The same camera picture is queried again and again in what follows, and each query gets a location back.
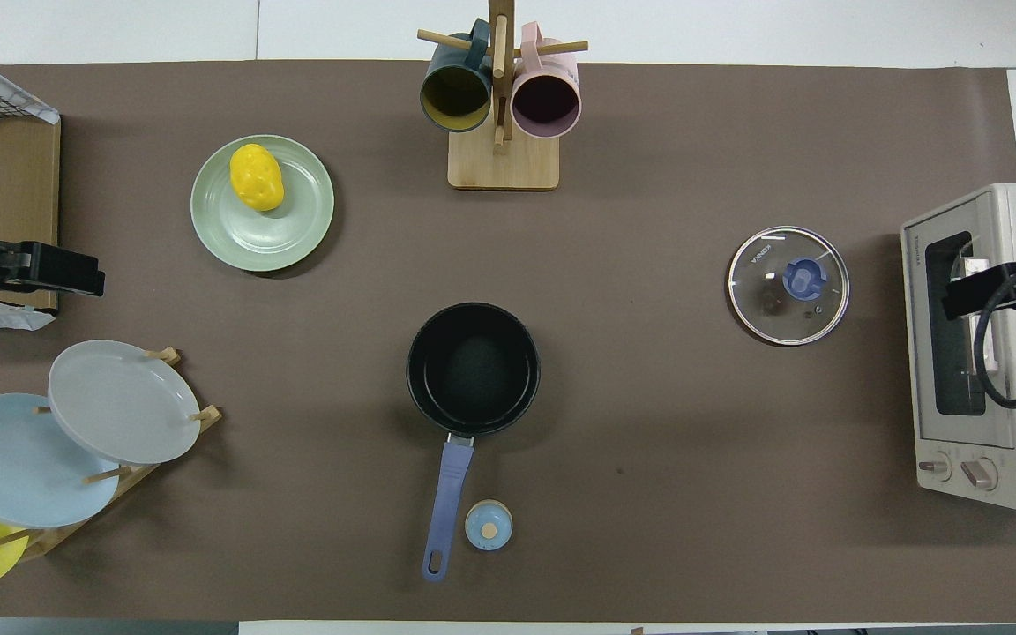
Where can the pink mug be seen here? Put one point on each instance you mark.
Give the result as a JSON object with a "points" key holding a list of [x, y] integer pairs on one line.
{"points": [[546, 101]]}

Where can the light blue plate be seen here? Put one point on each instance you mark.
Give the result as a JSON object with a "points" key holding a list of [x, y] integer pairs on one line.
{"points": [[14, 463]]}

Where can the pale green plate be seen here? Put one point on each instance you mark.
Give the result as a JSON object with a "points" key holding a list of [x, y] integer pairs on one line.
{"points": [[270, 238]]}

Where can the grey plate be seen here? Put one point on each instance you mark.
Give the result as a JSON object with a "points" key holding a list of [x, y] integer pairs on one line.
{"points": [[120, 401]]}

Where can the yellow lemon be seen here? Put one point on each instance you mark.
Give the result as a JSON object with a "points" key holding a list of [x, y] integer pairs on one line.
{"points": [[257, 176]]}

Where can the wooden plate rack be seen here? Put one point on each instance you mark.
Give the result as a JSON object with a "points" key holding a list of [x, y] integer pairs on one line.
{"points": [[49, 540]]}

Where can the wooden mug tree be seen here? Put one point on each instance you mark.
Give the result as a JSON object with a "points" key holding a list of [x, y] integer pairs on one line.
{"points": [[504, 168]]}

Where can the glass lid with blue knob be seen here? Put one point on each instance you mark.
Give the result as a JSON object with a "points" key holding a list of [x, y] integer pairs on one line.
{"points": [[803, 278]]}

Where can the small blue round container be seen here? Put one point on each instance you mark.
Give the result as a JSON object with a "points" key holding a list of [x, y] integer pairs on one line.
{"points": [[489, 526]]}

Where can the brown table mat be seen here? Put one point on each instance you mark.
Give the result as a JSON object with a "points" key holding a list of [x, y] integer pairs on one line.
{"points": [[693, 441]]}

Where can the brown flat board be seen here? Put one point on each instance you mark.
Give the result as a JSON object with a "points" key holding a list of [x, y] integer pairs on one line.
{"points": [[23, 185]]}

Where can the dark teal mug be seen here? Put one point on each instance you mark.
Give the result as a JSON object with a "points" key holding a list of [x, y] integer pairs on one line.
{"points": [[455, 93]]}

